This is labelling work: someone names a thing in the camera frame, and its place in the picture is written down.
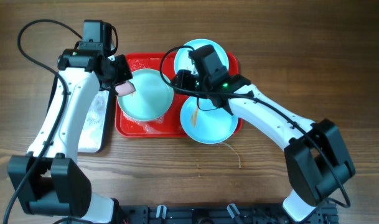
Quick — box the light blue plate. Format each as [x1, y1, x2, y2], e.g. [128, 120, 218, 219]
[174, 39, 230, 73]
[180, 96, 239, 144]

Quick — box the pink sponge green scourer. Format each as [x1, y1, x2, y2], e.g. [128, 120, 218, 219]
[115, 81, 136, 96]

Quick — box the pale green plate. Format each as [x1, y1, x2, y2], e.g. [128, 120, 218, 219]
[118, 68, 174, 121]

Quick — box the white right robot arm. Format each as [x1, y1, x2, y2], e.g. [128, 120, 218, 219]
[171, 70, 355, 222]

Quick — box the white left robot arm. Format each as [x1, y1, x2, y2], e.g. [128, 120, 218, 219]
[7, 49, 133, 223]

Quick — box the red plastic tray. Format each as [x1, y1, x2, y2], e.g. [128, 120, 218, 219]
[115, 52, 243, 139]

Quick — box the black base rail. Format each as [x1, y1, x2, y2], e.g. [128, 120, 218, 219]
[120, 203, 339, 224]

